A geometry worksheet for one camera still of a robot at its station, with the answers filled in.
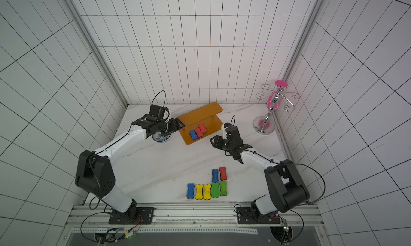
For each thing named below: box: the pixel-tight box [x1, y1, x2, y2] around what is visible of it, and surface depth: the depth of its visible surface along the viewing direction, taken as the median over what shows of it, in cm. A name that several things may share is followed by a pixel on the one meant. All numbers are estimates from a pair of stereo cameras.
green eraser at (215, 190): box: [211, 182, 220, 198], surface depth 81 cm
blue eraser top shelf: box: [186, 182, 195, 199], surface depth 81 cm
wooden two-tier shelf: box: [177, 101, 224, 145], surface depth 100 cm
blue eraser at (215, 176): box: [211, 168, 219, 183], surface depth 86 cm
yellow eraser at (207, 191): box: [203, 183, 212, 200], surface depth 81 cm
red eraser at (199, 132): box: [194, 127, 204, 138], surface depth 102 cm
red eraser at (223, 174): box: [219, 166, 228, 181], surface depth 87 cm
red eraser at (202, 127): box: [198, 123, 208, 134], surface depth 106 cm
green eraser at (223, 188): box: [219, 180, 228, 197], surface depth 81 cm
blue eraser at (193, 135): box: [188, 129, 199, 141], surface depth 102 cm
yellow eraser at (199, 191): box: [195, 183, 203, 200], surface depth 81 cm
